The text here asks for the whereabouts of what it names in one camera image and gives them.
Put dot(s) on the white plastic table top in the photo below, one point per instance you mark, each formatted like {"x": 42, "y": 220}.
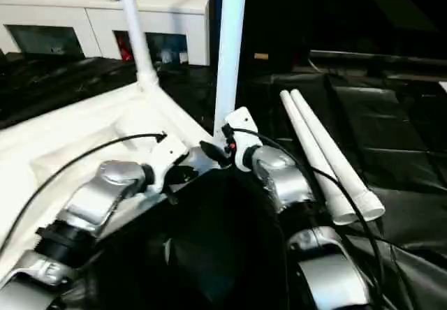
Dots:
{"x": 63, "y": 135}

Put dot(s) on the white plastic table leg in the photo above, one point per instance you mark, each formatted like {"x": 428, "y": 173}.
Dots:
{"x": 314, "y": 156}
{"x": 230, "y": 52}
{"x": 335, "y": 149}
{"x": 138, "y": 31}

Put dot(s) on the small yellow tag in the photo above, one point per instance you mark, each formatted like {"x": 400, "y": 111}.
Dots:
{"x": 261, "y": 56}

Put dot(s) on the black bar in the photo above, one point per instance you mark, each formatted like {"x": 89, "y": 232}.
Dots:
{"x": 377, "y": 58}

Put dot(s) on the white cabinet with glass doors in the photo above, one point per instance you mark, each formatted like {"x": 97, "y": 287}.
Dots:
{"x": 70, "y": 13}

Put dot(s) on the red bottle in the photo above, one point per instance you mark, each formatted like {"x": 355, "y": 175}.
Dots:
{"x": 124, "y": 48}

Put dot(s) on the black plastic mat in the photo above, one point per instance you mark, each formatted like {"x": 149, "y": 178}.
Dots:
{"x": 398, "y": 135}

